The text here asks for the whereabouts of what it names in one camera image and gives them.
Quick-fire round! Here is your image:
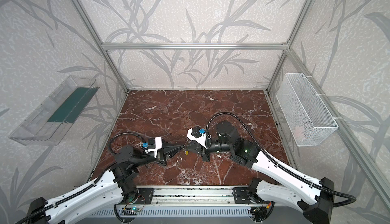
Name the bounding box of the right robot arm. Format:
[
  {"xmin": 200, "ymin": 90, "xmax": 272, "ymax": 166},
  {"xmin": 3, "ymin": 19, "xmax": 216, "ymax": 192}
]
[{"xmin": 186, "ymin": 121, "xmax": 334, "ymax": 224}]

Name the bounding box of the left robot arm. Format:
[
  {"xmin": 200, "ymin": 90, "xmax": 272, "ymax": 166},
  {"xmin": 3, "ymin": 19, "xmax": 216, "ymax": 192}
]
[{"xmin": 20, "ymin": 137, "xmax": 184, "ymax": 224}]

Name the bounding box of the small circuit board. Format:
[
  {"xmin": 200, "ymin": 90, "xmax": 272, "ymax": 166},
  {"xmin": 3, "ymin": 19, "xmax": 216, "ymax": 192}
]
[{"xmin": 121, "ymin": 206, "xmax": 143, "ymax": 216}]

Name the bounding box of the pink object in basket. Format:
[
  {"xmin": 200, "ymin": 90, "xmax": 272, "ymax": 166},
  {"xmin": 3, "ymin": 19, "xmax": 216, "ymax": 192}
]
[{"xmin": 293, "ymin": 126, "xmax": 305, "ymax": 140}]

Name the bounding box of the green felt pad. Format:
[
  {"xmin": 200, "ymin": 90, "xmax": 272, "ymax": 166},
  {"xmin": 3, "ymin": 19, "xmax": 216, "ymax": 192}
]
[{"xmin": 48, "ymin": 87, "xmax": 99, "ymax": 124}]

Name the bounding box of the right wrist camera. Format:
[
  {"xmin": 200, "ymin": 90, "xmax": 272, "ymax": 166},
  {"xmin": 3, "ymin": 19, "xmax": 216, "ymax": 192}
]
[{"xmin": 187, "ymin": 126, "xmax": 209, "ymax": 149}]

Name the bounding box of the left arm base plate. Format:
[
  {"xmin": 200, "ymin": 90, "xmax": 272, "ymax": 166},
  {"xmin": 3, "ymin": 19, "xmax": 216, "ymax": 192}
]
[{"xmin": 127, "ymin": 187, "xmax": 154, "ymax": 205}]

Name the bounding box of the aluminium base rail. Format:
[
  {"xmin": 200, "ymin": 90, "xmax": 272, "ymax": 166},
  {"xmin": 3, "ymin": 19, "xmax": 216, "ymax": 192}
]
[{"xmin": 63, "ymin": 185, "xmax": 317, "ymax": 208}]

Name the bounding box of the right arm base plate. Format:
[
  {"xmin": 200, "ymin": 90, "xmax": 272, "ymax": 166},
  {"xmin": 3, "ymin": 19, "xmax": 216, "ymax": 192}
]
[{"xmin": 232, "ymin": 186, "xmax": 253, "ymax": 204}]

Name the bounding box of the white wire mesh basket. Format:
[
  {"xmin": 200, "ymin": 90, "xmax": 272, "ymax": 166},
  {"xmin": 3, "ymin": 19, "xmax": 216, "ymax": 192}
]
[{"xmin": 276, "ymin": 73, "xmax": 339, "ymax": 147}]

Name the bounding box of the clear plastic wall bin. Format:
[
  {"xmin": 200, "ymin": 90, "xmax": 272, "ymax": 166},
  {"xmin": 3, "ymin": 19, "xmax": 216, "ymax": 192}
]
[{"xmin": 9, "ymin": 75, "xmax": 100, "ymax": 146}]

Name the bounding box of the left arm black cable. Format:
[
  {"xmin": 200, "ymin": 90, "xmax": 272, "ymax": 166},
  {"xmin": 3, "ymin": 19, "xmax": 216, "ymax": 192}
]
[{"xmin": 14, "ymin": 131, "xmax": 147, "ymax": 224}]

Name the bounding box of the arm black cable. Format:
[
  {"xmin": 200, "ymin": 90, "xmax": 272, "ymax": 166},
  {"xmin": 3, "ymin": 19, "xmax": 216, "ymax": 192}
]
[
  {"xmin": 14, "ymin": 131, "xmax": 147, "ymax": 224},
  {"xmin": 205, "ymin": 112, "xmax": 357, "ymax": 208}
]

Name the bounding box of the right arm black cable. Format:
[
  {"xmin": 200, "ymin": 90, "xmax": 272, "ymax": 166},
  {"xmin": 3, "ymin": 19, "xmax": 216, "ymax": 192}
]
[{"xmin": 205, "ymin": 112, "xmax": 357, "ymax": 208}]

